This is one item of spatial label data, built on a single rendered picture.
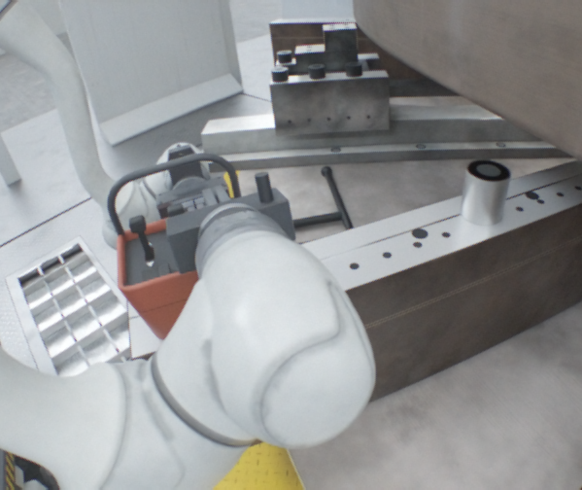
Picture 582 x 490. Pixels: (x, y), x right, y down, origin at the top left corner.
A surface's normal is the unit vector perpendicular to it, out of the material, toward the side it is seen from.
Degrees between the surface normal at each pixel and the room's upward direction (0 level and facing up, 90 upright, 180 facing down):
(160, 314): 97
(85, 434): 37
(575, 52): 90
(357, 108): 90
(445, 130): 72
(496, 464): 0
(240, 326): 30
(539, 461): 0
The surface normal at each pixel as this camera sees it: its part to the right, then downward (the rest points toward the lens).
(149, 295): 0.34, 0.65
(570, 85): -0.92, 0.32
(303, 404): 0.22, 0.28
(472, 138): -0.06, 0.63
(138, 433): 0.40, -0.43
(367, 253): -0.11, -0.77
